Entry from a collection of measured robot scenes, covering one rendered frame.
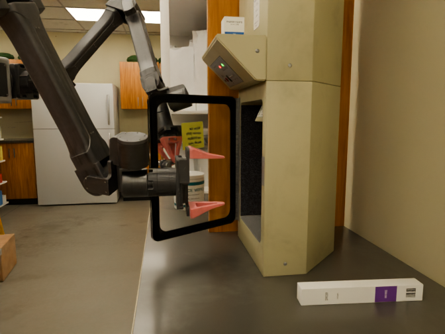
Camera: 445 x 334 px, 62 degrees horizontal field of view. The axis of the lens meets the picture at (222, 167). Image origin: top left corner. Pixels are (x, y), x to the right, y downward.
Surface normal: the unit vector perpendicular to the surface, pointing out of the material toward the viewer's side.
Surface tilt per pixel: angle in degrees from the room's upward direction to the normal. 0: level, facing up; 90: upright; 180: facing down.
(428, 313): 0
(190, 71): 85
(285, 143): 90
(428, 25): 90
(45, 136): 90
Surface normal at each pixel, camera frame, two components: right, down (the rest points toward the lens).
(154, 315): 0.00, -0.99
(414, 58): -0.99, 0.02
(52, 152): 0.15, 0.14
